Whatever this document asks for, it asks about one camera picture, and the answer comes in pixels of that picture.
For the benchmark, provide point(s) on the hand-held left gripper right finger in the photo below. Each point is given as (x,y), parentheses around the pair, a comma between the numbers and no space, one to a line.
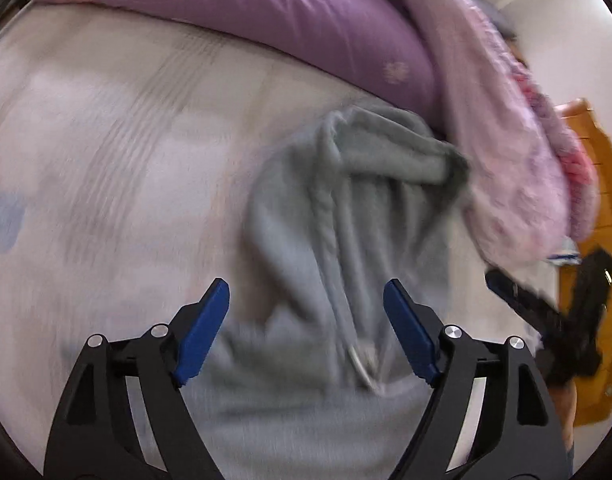
(410,332)

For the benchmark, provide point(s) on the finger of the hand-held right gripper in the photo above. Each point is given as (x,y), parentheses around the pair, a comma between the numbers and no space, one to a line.
(523,300)
(592,285)

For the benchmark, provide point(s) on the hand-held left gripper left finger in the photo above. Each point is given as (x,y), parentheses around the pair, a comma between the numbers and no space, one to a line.
(202,332)

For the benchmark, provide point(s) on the grey hoodie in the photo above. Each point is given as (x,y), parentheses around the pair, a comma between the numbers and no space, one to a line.
(331,240)

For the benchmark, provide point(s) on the person's right forearm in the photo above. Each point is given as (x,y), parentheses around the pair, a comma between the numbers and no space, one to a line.
(568,420)

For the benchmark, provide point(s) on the red pink fluffy cloth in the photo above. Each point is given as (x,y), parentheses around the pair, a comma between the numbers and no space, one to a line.
(578,175)

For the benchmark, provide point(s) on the pale pink fleece blanket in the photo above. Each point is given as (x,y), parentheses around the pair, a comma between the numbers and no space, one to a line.
(496,160)

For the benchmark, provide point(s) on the white printed bed sheet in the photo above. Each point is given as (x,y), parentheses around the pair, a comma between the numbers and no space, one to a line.
(111,185)

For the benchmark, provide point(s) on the purple floral quilt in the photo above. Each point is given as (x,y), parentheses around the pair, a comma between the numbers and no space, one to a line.
(286,15)

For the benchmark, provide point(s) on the orange wooden bed frame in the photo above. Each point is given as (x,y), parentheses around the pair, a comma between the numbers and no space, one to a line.
(611,200)

